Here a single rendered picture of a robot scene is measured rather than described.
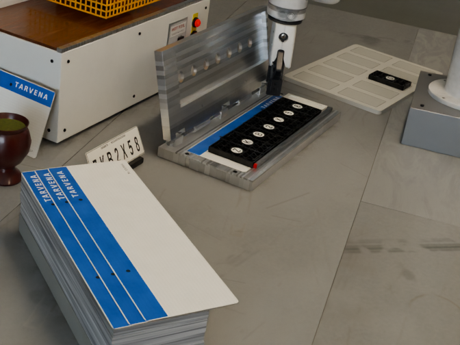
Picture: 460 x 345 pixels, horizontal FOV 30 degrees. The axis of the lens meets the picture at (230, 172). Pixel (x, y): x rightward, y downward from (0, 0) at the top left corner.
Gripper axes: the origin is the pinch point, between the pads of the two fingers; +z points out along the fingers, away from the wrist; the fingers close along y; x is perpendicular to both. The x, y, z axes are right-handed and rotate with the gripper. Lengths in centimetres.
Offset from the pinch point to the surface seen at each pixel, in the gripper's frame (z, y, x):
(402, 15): 40, 195, -66
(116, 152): 1, -41, 29
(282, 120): 2.4, -14.2, -2.1
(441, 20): 38, 191, -83
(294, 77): 5.6, 18.2, -6.1
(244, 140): 2.0, -27.0, 5.7
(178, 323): -6, -95, 14
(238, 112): 3.5, -11.2, 7.2
